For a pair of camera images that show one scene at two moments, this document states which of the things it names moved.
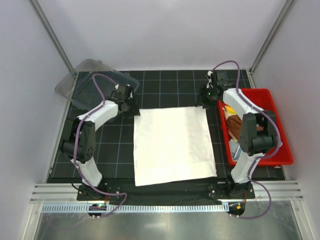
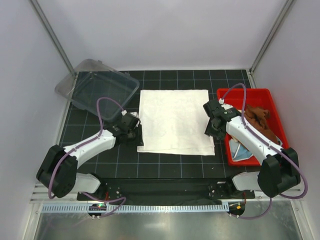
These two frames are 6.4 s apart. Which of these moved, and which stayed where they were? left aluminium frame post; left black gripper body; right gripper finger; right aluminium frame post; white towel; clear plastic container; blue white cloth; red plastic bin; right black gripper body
Moved: right black gripper body; left black gripper body; right gripper finger; white towel
Stayed: right aluminium frame post; blue white cloth; clear plastic container; red plastic bin; left aluminium frame post
